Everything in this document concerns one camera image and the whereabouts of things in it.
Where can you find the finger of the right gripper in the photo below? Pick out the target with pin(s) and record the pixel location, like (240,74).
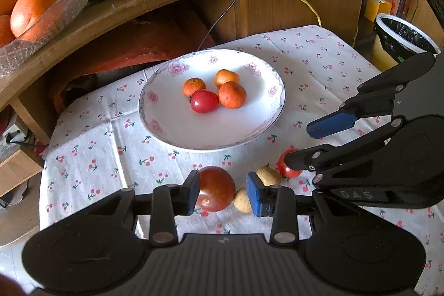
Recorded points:
(364,105)
(393,153)

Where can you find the cherry print tablecloth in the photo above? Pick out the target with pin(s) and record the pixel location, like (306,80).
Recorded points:
(344,247)

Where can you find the kiwi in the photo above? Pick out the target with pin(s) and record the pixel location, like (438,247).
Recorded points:
(241,201)
(268,176)

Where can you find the white floral plate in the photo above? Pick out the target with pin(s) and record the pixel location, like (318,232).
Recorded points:
(167,115)

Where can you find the large orange front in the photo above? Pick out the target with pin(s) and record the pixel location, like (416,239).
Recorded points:
(26,13)

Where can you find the mandarin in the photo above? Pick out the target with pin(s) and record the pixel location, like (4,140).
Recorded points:
(232,95)
(192,85)
(223,76)

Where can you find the red cloth under shelf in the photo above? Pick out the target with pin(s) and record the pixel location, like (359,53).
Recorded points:
(152,38)

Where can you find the yellow trash bin black liner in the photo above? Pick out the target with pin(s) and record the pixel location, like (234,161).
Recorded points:
(397,40)

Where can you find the glass fruit dish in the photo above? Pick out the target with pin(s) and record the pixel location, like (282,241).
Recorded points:
(55,19)

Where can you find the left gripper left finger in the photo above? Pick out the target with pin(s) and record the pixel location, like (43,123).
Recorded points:
(169,201)

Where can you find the wooden tv cabinet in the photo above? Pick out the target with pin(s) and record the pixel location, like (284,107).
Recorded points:
(173,11)

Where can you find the small red tomato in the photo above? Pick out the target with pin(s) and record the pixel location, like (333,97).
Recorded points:
(283,169)

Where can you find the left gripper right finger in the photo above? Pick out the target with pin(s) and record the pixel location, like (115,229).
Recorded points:
(277,202)

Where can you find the large dark red tomato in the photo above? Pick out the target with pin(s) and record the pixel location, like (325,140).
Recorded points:
(217,189)

